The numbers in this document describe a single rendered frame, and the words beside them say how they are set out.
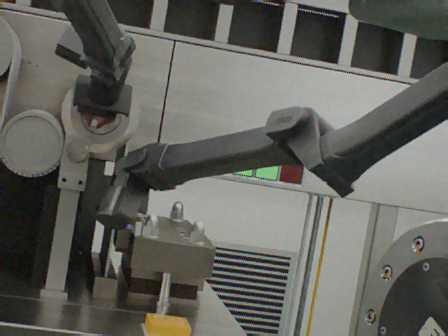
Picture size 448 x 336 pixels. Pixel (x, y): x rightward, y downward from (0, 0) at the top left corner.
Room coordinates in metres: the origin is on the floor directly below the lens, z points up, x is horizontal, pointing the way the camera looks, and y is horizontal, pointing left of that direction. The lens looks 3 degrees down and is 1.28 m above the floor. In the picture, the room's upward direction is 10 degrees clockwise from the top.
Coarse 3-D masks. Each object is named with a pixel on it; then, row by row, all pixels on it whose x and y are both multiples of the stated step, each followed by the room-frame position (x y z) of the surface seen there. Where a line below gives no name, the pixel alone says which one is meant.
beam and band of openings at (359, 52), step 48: (0, 0) 2.09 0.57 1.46; (144, 0) 2.15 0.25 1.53; (192, 0) 2.17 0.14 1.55; (240, 0) 2.20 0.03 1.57; (288, 0) 2.14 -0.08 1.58; (336, 0) 2.17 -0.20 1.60; (240, 48) 2.13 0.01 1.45; (288, 48) 2.15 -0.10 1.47; (336, 48) 2.21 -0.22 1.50; (384, 48) 2.27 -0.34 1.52; (432, 48) 2.29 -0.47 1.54
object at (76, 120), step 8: (72, 104) 1.72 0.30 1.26; (72, 112) 1.72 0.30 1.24; (72, 120) 1.72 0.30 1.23; (80, 120) 1.73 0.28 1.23; (120, 120) 1.74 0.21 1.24; (128, 120) 1.74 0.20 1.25; (80, 128) 1.73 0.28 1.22; (120, 128) 1.74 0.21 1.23; (96, 136) 1.73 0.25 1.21; (104, 136) 1.74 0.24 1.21; (112, 136) 1.74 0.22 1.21; (120, 136) 1.74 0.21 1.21
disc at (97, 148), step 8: (72, 88) 1.73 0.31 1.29; (72, 96) 1.73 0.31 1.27; (64, 104) 1.73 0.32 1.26; (136, 104) 1.75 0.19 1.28; (64, 112) 1.73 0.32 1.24; (136, 112) 1.75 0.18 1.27; (64, 120) 1.73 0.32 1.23; (136, 120) 1.75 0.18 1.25; (64, 128) 1.73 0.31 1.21; (72, 128) 1.73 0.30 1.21; (128, 128) 1.75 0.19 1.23; (136, 128) 1.76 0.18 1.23; (128, 136) 1.75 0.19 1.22; (96, 144) 1.74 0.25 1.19; (104, 144) 1.74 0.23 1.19; (112, 144) 1.75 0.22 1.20; (120, 144) 1.75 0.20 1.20; (96, 152) 1.74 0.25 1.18; (104, 152) 1.75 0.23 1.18
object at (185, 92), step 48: (48, 48) 2.04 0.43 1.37; (144, 48) 2.08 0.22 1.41; (192, 48) 2.10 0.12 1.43; (0, 96) 2.02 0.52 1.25; (48, 96) 2.04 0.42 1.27; (144, 96) 2.08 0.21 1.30; (192, 96) 2.10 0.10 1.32; (240, 96) 2.12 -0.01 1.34; (288, 96) 2.15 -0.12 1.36; (336, 96) 2.17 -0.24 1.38; (384, 96) 2.19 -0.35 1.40; (144, 144) 2.09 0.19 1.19; (432, 144) 2.22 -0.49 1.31; (384, 192) 2.20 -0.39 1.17; (432, 192) 2.22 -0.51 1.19
